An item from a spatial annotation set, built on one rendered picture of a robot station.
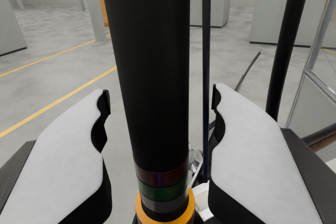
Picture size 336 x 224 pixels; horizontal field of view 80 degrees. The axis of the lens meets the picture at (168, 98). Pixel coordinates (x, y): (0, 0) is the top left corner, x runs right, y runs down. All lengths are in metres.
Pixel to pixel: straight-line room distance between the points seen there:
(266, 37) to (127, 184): 4.76
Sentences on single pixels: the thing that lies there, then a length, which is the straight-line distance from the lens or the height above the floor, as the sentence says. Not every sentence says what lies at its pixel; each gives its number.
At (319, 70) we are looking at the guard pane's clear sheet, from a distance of 1.51.
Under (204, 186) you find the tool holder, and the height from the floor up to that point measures 1.39.
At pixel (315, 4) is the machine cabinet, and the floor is 0.93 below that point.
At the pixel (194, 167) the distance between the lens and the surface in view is 0.60.
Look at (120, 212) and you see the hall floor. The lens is 1.85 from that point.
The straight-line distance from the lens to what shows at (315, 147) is 0.28.
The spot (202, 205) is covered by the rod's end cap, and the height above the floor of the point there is 1.40.
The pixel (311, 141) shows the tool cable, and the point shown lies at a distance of 0.26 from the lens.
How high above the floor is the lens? 1.56
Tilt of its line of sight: 31 degrees down
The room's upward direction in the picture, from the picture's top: 3 degrees counter-clockwise
